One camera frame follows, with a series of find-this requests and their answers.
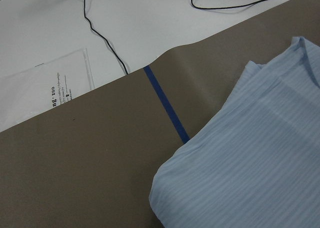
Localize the light blue button shirt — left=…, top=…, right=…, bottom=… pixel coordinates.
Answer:
left=149, top=37, right=320, bottom=227

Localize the brown paper table cover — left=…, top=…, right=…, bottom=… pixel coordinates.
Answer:
left=0, top=0, right=320, bottom=227

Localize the clear plastic bag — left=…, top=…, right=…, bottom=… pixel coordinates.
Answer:
left=0, top=49, right=95, bottom=131

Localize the thin black cable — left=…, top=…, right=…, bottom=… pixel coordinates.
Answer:
left=79, top=0, right=130, bottom=75

